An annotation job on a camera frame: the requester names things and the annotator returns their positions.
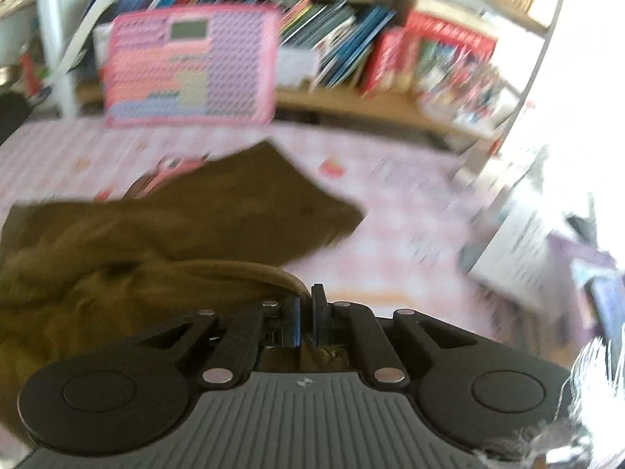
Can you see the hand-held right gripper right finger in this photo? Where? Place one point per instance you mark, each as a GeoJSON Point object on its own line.
{"type": "Point", "coordinates": [316, 323]}

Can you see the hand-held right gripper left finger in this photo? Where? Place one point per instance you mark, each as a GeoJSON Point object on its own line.
{"type": "Point", "coordinates": [293, 323]}

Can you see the brown pants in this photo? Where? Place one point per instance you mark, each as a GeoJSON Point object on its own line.
{"type": "Point", "coordinates": [195, 215]}

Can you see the pink checked printed blanket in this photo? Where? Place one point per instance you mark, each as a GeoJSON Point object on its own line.
{"type": "Point", "coordinates": [400, 215]}

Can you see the stack of books and papers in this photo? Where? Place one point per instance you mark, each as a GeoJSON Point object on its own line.
{"type": "Point", "coordinates": [517, 244]}

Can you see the pink toy learning board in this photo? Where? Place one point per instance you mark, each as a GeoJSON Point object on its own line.
{"type": "Point", "coordinates": [195, 63]}

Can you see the row of colourful books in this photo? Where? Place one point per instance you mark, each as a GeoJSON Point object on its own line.
{"type": "Point", "coordinates": [351, 44]}

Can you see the white fluffy cloth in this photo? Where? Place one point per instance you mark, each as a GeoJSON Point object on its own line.
{"type": "Point", "coordinates": [595, 376]}

